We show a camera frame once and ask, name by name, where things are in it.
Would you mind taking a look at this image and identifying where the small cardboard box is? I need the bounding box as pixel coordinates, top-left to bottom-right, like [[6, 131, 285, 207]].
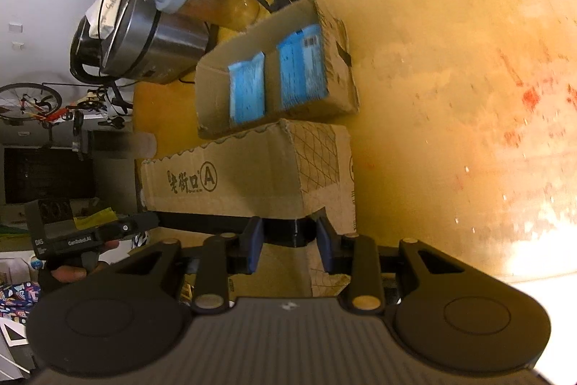
[[195, 0, 360, 139]]

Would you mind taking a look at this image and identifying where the cardboard box with black tape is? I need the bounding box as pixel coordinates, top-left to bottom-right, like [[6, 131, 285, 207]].
[[139, 118, 358, 299]]

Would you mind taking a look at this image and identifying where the narrow blue wipes pack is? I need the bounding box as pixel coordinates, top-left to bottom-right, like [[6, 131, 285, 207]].
[[228, 52, 265, 125]]

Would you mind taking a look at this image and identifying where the bicycle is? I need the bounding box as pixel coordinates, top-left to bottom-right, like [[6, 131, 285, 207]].
[[1, 82, 133, 136]]

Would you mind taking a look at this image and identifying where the person's left hand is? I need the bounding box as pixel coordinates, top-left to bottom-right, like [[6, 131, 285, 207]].
[[49, 239, 120, 283]]

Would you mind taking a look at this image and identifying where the blue wipes pack with barcode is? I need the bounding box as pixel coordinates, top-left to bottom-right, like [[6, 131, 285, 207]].
[[277, 23, 327, 109]]

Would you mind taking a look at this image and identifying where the steel electric kettle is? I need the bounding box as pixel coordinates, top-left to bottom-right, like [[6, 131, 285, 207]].
[[70, 0, 209, 85]]

